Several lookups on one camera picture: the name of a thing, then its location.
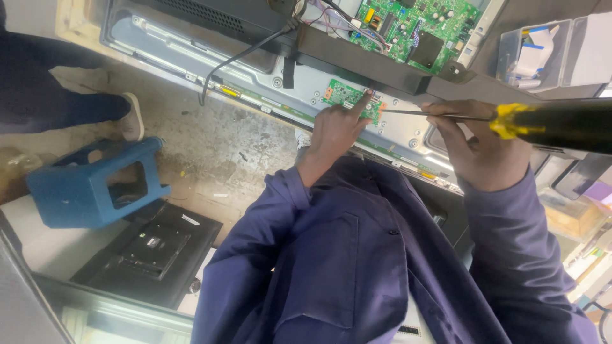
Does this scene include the person's right hand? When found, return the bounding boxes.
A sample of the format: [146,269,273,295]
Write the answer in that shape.
[421,99,534,193]

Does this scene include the person's left hand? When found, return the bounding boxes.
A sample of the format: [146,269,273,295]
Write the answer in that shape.
[309,90,375,159]

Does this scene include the yellow and black screwdriver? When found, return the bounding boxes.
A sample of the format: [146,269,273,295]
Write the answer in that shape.
[380,97,612,156]

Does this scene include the clear plastic container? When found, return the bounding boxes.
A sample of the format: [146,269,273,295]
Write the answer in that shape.
[495,18,574,94]

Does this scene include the large green main board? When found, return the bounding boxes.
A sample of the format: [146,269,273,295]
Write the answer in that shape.
[348,0,485,75]

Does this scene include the small green circuit board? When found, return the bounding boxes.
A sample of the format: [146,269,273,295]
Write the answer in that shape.
[323,78,387,126]

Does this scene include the black flat device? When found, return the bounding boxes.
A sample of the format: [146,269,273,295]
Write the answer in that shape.
[551,152,612,201]

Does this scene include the clear plastic lid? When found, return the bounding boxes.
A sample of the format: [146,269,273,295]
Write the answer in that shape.
[561,11,612,89]

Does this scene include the silver television panel back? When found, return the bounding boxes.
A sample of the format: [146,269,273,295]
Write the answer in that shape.
[99,0,481,194]

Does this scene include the yellowish clear box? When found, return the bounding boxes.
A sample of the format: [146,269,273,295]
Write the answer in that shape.
[539,187,612,240]

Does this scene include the black tape strip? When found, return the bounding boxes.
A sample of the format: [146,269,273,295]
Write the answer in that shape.
[282,57,296,90]

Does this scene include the blue work coat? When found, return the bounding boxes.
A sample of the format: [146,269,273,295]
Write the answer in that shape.
[190,154,599,344]

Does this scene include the cluttered shelf of boxes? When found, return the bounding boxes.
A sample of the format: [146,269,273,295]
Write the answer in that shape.
[562,234,612,344]

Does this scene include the black television set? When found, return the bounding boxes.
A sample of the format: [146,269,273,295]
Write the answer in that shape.
[70,199,224,311]

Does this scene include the blue plastic stool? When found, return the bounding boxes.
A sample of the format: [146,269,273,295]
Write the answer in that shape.
[26,136,172,229]

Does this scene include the white ribbon cables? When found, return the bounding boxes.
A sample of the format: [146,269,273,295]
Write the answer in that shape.
[511,25,560,89]

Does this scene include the bundle of coloured wires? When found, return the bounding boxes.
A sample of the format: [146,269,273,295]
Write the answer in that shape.
[305,0,389,54]

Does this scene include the black power cable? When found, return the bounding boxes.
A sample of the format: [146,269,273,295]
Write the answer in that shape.
[198,18,300,107]

